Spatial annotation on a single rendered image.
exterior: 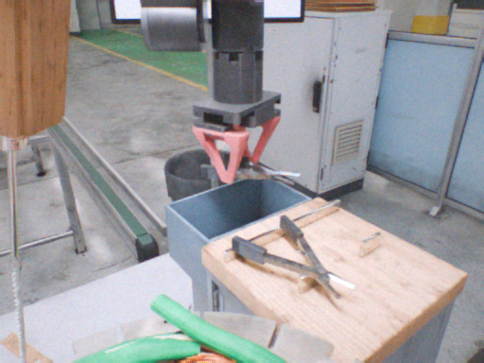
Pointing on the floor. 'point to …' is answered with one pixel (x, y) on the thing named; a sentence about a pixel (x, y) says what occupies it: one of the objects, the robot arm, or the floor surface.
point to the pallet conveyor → (114, 207)
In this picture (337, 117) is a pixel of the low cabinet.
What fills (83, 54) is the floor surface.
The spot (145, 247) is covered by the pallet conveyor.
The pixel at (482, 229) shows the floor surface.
